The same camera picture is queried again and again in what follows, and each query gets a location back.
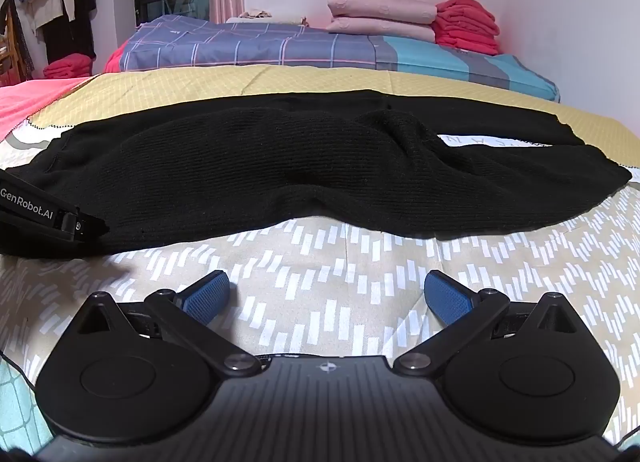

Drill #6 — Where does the teal patterned cloth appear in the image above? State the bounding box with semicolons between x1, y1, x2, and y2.
0;351;54;459

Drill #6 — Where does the blue plaid quilt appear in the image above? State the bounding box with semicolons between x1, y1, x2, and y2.
117;14;401;73

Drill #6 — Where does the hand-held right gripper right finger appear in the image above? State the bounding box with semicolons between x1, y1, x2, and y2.
393;269;587;379

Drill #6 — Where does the red cloth heap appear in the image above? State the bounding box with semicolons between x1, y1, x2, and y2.
42;54;96;80

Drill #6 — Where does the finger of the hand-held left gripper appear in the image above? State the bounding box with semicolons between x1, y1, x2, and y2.
56;211;111;244

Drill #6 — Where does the wooden chair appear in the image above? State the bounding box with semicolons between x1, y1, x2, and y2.
0;4;32;88

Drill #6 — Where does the teal grey striped sheet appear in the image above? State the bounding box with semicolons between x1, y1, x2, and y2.
372;36;561;102

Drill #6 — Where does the beige white-dash patterned blanket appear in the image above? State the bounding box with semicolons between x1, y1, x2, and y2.
0;124;640;445

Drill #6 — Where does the pink blanket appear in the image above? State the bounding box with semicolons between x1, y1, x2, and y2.
0;76;94;143

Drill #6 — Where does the pink folded pillow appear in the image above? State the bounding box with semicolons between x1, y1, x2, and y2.
327;16;438;44
327;0;442;25

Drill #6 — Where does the stack of red folded clothes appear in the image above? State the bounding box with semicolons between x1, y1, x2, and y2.
431;0;501;56

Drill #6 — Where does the yellow quilted blanket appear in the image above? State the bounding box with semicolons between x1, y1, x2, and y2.
27;64;640;153

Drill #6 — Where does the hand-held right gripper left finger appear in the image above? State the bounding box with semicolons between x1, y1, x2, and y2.
64;269;263;379

